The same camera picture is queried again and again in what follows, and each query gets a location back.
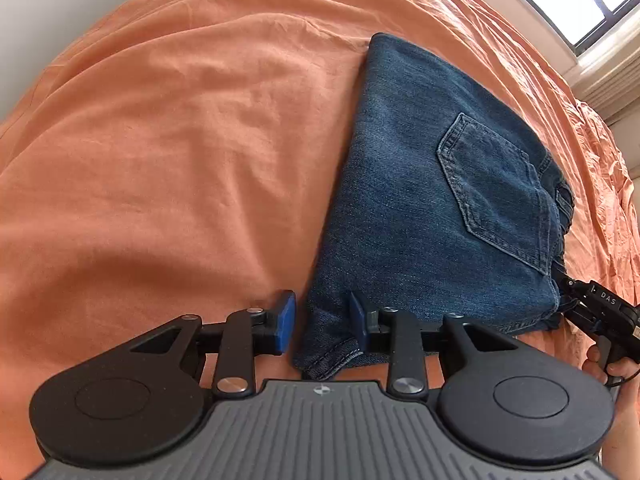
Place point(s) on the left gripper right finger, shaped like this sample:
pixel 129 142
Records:
pixel 396 334

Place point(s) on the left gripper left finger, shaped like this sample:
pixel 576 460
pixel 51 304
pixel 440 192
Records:
pixel 246 334

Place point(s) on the blue denim jeans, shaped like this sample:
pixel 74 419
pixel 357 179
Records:
pixel 448 202

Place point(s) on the person right hand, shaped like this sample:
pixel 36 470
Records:
pixel 626 369

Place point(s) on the orange bed sheet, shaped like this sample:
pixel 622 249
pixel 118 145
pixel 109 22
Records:
pixel 180 157

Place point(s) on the beige right curtain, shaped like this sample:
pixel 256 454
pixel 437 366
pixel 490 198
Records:
pixel 606 77

